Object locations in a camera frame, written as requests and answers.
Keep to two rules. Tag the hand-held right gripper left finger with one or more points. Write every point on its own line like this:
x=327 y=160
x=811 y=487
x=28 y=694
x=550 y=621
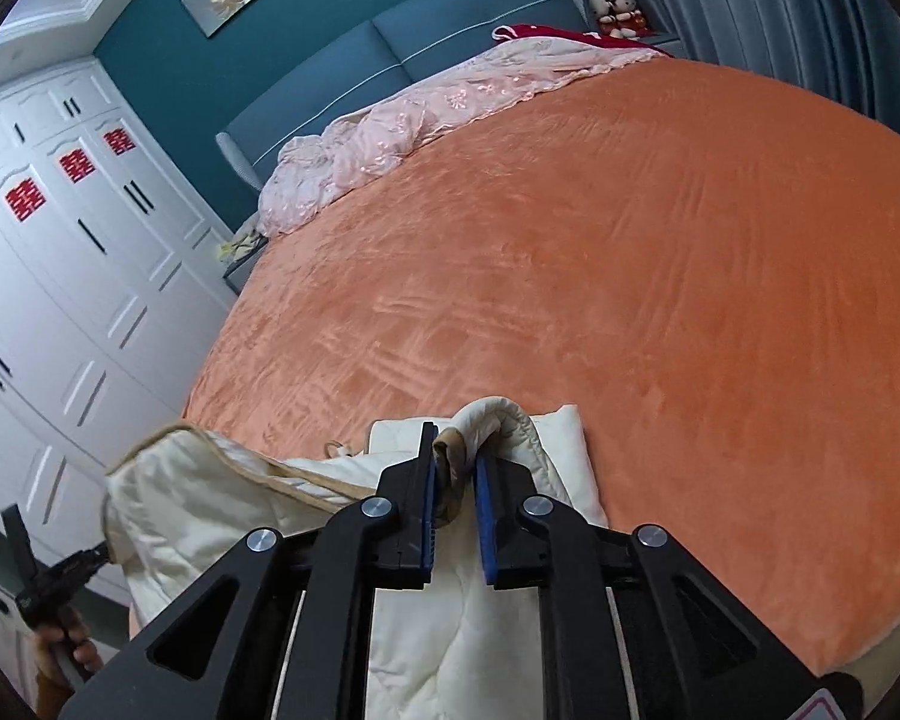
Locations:
x=426 y=525

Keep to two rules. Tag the red paper cutout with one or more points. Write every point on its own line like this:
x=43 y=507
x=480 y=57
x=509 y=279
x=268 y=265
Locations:
x=120 y=141
x=24 y=199
x=73 y=165

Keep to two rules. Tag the plush doll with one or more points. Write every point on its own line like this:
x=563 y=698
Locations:
x=604 y=9
x=630 y=13

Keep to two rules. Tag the red pillow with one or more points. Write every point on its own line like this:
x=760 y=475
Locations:
x=555 y=34

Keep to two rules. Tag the dark blue nightstand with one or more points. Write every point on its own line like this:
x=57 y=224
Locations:
x=241 y=270

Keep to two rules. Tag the blue-grey nightstand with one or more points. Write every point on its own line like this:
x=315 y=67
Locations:
x=664 y=43

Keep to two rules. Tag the blue upholstered headboard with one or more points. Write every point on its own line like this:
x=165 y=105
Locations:
x=330 y=90

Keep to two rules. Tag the pink embroidered quilt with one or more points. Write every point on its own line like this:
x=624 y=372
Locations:
x=420 y=120

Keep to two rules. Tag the white wardrobe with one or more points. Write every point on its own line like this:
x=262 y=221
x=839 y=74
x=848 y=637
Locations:
x=67 y=315

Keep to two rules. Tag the orange plush blanket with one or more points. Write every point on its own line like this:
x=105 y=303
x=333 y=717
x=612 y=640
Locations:
x=607 y=300

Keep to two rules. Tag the person's left forearm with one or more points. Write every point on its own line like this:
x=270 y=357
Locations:
x=49 y=701

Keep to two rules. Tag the person's left hand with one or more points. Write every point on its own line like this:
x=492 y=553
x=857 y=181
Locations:
x=82 y=652

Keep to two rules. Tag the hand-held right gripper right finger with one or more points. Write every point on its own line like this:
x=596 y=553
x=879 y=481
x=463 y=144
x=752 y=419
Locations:
x=487 y=525

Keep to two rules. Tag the blue-grey curtain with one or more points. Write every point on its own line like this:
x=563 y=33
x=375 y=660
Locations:
x=780 y=15

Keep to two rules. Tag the cream quilted jacket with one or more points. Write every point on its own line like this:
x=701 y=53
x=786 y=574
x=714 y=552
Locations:
x=217 y=525

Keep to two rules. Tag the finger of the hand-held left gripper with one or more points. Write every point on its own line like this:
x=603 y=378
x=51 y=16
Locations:
x=79 y=566
x=17 y=544

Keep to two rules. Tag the yellowish cloth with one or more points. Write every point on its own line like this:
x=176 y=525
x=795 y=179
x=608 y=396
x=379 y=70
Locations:
x=238 y=244

